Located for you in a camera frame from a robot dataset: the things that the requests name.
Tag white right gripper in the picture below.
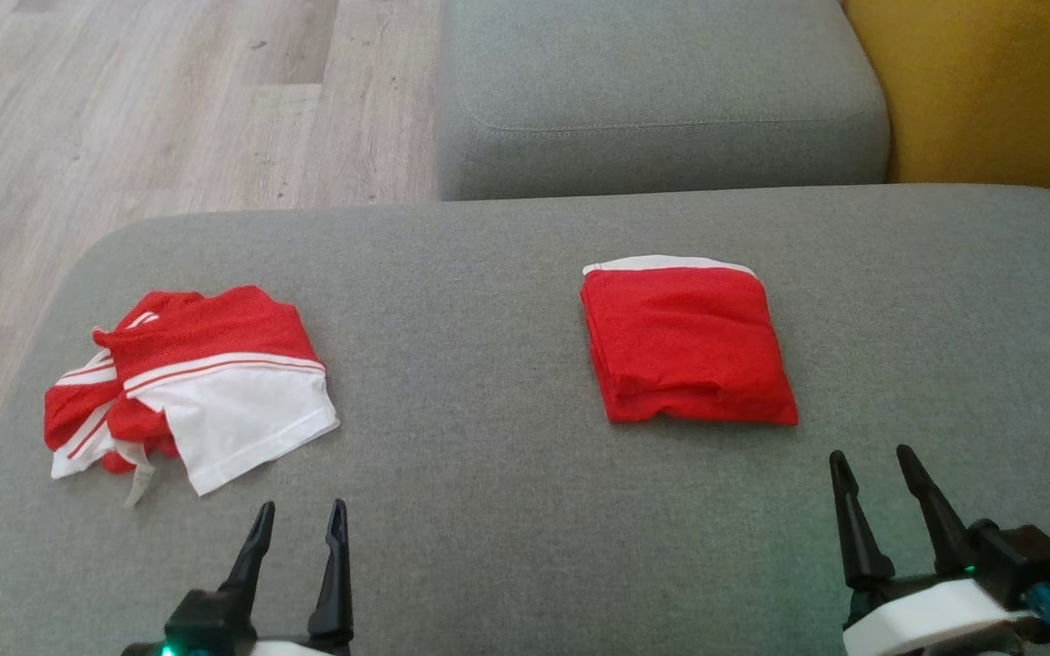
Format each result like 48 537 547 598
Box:
829 444 1041 656

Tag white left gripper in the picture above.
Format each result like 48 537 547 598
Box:
122 497 355 656

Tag red and white basketball jersey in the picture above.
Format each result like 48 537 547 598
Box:
43 285 342 508

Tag red white-striped basketball shorts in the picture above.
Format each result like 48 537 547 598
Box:
580 254 800 427

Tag large yellow sofa back cushion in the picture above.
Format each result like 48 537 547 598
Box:
842 0 1050 209

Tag grey sofa seat cushion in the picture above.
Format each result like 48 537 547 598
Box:
435 0 892 202

